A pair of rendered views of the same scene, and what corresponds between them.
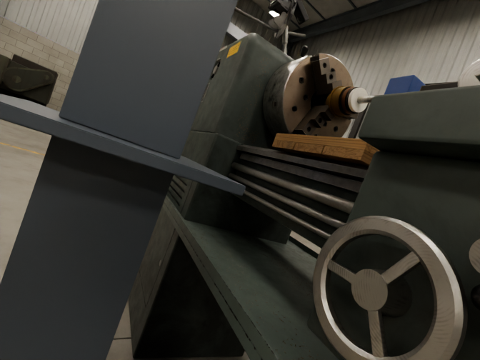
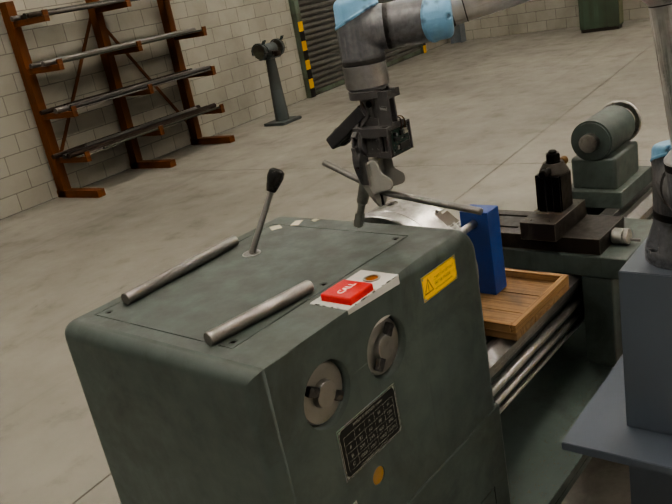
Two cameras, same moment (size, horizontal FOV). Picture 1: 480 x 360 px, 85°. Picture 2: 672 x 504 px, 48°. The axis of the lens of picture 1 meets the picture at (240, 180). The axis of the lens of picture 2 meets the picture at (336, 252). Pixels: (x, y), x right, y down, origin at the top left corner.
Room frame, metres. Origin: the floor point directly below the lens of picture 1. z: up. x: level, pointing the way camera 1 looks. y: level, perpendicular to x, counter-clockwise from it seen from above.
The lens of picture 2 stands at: (1.60, 1.27, 1.71)
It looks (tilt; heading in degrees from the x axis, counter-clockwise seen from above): 20 degrees down; 250
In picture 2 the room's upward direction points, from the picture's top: 11 degrees counter-clockwise
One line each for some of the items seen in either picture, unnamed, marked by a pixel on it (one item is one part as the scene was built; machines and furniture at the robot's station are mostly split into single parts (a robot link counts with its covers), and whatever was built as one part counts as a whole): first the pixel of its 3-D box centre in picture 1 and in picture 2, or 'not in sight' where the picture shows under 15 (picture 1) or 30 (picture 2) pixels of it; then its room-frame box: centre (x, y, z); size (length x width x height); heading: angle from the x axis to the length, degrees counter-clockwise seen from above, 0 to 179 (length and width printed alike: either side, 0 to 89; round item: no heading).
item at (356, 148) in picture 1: (358, 168); (478, 297); (0.69, -0.28, 0.88); 0.36 x 0.30 x 0.04; 118
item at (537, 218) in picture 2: not in sight; (553, 218); (0.38, -0.35, 1.00); 0.20 x 0.10 x 0.05; 28
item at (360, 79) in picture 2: not in sight; (367, 76); (1.06, 0.08, 1.55); 0.08 x 0.08 x 0.05
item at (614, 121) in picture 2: not in sight; (605, 152); (-0.12, -0.70, 1.01); 0.30 x 0.20 x 0.29; 28
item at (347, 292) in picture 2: not in sight; (347, 294); (1.24, 0.27, 1.26); 0.06 x 0.06 x 0.02; 28
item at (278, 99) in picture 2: not in sight; (275, 81); (-1.56, -8.73, 0.57); 0.47 x 0.37 x 1.14; 34
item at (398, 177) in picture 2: (278, 23); (391, 178); (1.04, 0.07, 1.36); 0.06 x 0.03 x 0.09; 118
